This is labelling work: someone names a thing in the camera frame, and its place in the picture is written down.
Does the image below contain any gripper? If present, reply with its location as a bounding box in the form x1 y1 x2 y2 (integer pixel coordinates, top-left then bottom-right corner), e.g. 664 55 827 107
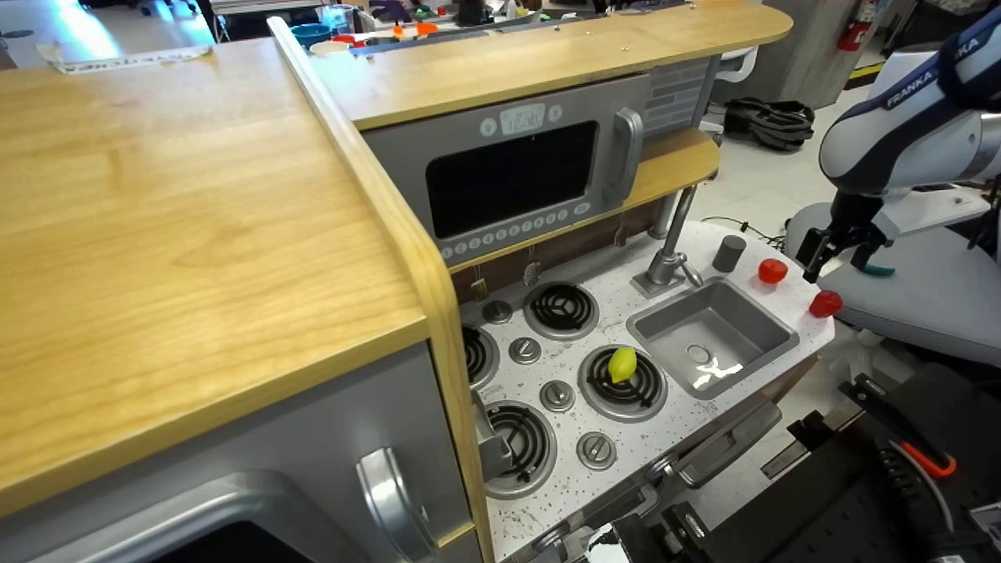
797 190 894 285

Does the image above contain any silver toy sink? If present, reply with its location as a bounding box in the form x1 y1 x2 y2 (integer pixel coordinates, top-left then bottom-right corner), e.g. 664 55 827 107
625 277 801 400

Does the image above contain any silver toy tap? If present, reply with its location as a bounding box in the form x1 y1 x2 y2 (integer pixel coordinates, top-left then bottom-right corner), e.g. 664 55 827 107
631 185 705 299

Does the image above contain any toy stove burner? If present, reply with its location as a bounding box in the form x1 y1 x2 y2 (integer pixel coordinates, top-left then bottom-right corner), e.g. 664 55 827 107
461 324 501 393
577 344 669 424
522 281 601 342
482 400 558 500

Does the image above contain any yellow-green lemon toy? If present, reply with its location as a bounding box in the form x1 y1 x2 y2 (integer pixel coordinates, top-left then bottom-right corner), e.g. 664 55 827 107
608 346 638 385

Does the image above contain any wooden toy kitchen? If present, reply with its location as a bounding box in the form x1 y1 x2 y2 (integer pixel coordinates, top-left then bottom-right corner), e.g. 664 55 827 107
0 0 839 563

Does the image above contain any grey cylinder block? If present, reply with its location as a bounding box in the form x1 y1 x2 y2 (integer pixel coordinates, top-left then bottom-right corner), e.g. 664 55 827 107
711 234 748 274

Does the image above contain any black bag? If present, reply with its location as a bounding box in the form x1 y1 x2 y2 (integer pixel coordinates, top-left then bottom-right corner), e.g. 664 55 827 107
723 97 816 152

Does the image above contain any grey cabinet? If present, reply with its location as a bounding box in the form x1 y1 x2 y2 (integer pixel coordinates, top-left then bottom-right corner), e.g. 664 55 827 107
710 0 864 111

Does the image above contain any red fire extinguisher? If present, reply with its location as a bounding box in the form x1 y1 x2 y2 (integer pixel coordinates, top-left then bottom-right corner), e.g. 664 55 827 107
836 0 878 52

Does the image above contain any grey microwave door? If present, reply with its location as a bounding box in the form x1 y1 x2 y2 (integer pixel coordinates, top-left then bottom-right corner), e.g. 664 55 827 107
363 74 651 268

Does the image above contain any grey fridge door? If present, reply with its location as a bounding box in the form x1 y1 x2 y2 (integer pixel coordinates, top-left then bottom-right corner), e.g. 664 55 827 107
0 341 473 563

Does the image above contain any black cable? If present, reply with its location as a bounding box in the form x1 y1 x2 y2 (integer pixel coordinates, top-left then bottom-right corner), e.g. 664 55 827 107
700 214 788 249

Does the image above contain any black clamp with orange handle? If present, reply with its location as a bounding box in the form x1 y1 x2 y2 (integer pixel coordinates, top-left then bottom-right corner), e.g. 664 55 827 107
840 373 958 480

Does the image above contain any silver oven door handle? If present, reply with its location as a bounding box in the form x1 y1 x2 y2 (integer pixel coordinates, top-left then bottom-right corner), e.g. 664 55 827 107
671 400 784 490

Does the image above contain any silver microwave door handle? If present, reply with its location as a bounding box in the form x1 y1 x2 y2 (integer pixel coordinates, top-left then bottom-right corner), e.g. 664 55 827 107
601 107 645 210

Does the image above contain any silver fridge door handle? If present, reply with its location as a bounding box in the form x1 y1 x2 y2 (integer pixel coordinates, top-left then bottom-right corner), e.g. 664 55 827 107
355 446 440 563

